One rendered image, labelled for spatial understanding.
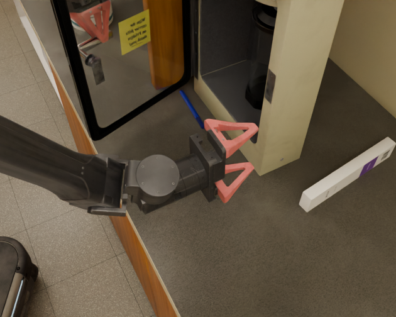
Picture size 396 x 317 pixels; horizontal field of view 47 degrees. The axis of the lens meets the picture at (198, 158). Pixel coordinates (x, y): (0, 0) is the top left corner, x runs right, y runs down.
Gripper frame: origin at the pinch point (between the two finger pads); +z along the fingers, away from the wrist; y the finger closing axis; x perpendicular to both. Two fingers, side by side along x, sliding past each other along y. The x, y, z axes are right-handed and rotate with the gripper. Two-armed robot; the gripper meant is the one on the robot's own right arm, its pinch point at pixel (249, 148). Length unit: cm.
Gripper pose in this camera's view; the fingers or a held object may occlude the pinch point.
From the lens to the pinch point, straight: 73.3
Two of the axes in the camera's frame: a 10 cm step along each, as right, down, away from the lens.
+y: -0.2, -6.3, -7.8
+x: -4.6, -6.9, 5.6
